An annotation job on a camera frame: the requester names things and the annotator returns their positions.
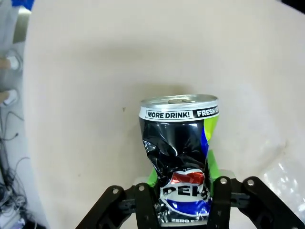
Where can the white shoe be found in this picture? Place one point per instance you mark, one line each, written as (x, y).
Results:
(13, 62)
(10, 97)

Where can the clear crumpled plastic item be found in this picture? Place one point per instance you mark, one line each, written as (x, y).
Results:
(286, 186)

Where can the grey metal bar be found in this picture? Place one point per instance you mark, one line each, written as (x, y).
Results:
(21, 28)

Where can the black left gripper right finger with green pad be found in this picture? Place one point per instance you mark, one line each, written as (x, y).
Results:
(222, 198)

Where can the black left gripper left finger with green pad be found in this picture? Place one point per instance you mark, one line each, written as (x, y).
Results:
(143, 205)

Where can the crushed silver can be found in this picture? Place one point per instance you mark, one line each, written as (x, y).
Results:
(178, 148)

